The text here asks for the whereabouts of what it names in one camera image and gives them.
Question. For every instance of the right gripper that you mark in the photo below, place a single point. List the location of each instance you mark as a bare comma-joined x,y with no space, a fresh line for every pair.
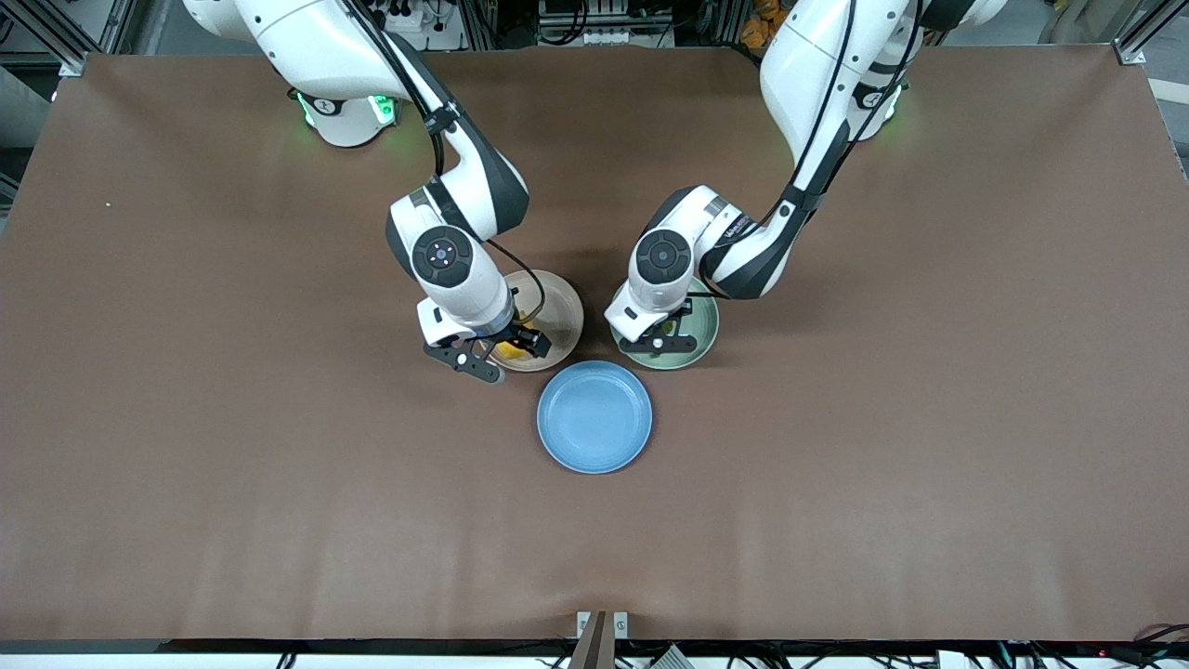
518,334

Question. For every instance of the yellow lemon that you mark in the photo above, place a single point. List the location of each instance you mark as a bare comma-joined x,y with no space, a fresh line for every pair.
509,353

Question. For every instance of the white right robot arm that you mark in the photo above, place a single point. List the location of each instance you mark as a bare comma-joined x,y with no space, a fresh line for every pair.
307,37

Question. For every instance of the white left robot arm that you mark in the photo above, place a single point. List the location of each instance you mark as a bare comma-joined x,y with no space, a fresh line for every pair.
817,65

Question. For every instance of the light green plate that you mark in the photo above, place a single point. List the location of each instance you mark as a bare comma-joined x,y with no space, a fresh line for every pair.
704,330

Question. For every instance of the beige plate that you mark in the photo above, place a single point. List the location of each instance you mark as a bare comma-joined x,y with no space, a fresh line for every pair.
562,316

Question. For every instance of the blue plate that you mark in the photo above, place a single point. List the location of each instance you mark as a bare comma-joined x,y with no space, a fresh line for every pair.
594,418

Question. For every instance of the bag of oranges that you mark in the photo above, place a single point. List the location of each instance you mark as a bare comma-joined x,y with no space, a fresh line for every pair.
757,28

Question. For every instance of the white electronic device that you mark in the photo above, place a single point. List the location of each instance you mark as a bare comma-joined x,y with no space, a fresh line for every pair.
604,23

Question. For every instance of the white power strip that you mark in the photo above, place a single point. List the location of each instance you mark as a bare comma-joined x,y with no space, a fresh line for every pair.
427,23

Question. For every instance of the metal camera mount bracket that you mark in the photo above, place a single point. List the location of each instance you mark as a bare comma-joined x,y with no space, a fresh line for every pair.
602,636

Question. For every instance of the aluminium frame post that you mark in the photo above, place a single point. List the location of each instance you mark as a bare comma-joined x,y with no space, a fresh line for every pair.
74,37
1138,42

